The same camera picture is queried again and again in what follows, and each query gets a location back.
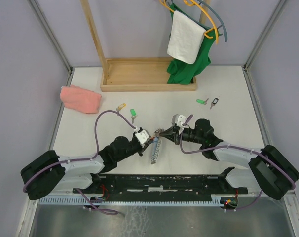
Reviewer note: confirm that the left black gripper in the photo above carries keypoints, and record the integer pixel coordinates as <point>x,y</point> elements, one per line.
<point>144,145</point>

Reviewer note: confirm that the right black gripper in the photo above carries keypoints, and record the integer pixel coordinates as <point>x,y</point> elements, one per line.
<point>172,134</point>

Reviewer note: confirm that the metal keyring band blue handle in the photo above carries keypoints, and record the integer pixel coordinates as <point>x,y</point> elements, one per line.
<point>155,152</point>

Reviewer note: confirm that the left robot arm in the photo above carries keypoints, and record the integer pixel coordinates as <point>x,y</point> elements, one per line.
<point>51,173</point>

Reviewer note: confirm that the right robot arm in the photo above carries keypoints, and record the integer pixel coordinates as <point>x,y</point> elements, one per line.
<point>264,169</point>

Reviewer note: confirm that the green tag key left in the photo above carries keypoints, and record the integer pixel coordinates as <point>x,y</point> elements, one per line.
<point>133,115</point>

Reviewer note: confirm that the green tag key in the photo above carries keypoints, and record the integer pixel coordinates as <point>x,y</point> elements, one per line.
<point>203,102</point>
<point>133,115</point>

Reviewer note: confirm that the green tag key right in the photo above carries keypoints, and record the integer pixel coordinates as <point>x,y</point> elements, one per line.
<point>203,102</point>

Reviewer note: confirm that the yellow tag key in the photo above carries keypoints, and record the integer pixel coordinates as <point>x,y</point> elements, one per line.
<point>120,107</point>

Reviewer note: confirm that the black tag key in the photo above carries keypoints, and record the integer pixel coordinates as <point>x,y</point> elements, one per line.
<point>214,102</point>

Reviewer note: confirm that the green shirt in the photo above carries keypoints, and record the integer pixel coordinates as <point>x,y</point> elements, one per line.
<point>181,72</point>

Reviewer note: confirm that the pink folded cloth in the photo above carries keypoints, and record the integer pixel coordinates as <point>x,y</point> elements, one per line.
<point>80,99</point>

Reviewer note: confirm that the white towel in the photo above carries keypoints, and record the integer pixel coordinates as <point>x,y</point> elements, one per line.
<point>185,39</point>

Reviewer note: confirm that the grey-blue hanger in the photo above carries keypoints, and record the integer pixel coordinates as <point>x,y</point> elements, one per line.
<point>204,7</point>

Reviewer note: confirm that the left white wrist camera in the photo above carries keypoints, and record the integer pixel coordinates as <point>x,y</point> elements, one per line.
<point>142,135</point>

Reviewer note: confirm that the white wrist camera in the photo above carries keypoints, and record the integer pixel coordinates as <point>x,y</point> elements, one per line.
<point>178,120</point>
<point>142,135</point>

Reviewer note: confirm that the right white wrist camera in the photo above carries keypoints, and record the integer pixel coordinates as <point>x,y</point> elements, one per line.
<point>178,120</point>

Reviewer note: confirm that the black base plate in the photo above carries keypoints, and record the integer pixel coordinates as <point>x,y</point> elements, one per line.
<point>119,187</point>

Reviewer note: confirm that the wooden rack frame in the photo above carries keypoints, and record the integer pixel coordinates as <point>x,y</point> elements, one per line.
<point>132,74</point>

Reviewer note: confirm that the white cable duct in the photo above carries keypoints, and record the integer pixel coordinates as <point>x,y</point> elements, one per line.
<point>80,200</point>

